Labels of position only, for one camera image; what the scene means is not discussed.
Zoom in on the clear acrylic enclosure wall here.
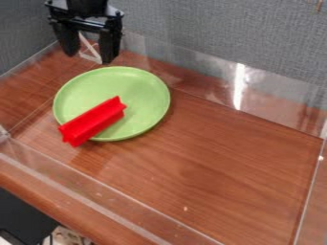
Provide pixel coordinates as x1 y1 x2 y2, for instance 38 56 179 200
0 33 327 245

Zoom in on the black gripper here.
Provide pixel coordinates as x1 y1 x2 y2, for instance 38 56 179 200
44 0 124 64

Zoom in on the black box under table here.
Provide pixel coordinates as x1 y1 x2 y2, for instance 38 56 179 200
0 189 60 245

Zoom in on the green round plate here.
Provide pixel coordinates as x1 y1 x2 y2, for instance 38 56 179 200
52 66 171 142

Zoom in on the red plastic block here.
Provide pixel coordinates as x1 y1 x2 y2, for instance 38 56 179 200
58 96 126 147

